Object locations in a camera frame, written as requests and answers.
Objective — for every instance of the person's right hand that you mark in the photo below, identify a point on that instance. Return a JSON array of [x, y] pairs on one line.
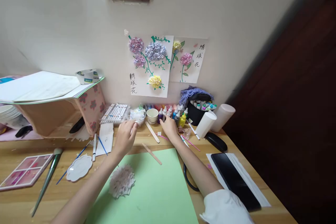
[[170, 130]]

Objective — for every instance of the person's left hand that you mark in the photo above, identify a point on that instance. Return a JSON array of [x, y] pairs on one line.
[[123, 138]]

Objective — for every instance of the person's left fingers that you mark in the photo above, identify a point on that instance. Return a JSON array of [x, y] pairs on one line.
[[131, 127]]

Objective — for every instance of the person's right fingers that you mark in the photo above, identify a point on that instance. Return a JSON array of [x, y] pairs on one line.
[[165, 123]]

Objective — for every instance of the clear plastic cup with paper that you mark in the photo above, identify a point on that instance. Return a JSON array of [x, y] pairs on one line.
[[138, 117]]

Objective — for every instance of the row of coloured glue bottles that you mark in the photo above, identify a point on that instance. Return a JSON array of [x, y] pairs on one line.
[[173, 112]]

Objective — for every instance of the pink stick brush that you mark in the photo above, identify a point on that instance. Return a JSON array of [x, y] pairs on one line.
[[163, 136], [191, 144]]

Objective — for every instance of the white paper cup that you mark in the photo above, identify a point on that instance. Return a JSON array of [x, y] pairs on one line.
[[152, 116]]

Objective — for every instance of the wooden craft stick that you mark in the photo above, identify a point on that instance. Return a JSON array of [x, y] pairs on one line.
[[152, 132], [152, 154]]

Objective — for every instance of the clear plastic wrapper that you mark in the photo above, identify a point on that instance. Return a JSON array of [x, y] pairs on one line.
[[183, 130]]

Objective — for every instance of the pile of white marker pens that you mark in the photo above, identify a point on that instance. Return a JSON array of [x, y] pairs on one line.
[[115, 113]]

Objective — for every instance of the white paper piece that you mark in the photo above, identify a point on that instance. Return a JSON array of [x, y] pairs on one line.
[[105, 138]]

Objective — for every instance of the white marker pen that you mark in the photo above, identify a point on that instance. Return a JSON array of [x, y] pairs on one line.
[[94, 147], [194, 131]]

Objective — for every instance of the blue thin paint brush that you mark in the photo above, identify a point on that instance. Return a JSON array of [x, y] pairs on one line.
[[103, 145], [76, 161]]

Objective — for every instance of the black case of marker pens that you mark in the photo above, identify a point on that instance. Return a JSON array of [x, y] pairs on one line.
[[198, 112]]

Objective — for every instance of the purple yarn bundle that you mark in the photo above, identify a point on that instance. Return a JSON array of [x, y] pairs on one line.
[[193, 93]]

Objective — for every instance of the white paper roll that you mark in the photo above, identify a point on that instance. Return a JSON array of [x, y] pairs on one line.
[[206, 124]]

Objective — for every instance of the black oval case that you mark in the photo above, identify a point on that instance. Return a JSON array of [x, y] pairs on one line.
[[216, 141]]

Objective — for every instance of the white folded paper flower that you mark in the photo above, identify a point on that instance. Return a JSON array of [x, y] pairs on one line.
[[122, 180]]

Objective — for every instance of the pale pink cylinder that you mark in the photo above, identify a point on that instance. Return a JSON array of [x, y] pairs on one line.
[[223, 117]]

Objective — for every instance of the large paper flower artwork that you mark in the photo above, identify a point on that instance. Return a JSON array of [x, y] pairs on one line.
[[151, 65]]

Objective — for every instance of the white tape roll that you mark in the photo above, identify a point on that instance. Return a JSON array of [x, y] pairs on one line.
[[88, 76]]

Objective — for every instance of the white flower-shaped palette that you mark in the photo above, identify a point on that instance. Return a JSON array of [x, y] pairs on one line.
[[78, 168]]

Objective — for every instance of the small paper flower artwork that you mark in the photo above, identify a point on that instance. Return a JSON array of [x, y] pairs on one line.
[[187, 60]]

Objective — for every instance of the light green paper sheet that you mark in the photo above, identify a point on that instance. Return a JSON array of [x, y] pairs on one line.
[[155, 190]]

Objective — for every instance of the floral cardboard box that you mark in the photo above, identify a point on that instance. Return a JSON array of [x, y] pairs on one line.
[[60, 119]]

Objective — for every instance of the black phone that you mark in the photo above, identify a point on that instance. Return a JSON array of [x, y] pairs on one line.
[[235, 180]]

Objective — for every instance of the stack of paper sheets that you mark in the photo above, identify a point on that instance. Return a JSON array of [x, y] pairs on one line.
[[44, 87]]

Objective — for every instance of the white folded paper sheet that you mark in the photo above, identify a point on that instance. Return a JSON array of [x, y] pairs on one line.
[[252, 179]]

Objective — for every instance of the black stapler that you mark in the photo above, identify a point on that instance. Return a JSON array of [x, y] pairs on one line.
[[24, 131]]

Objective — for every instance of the pink colour palette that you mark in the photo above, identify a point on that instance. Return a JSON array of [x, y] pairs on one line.
[[25, 172]]

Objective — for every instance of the stack of white bowls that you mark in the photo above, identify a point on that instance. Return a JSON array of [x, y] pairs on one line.
[[8, 115]]

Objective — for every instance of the dark brown door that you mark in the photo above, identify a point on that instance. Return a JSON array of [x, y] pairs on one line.
[[294, 103]]

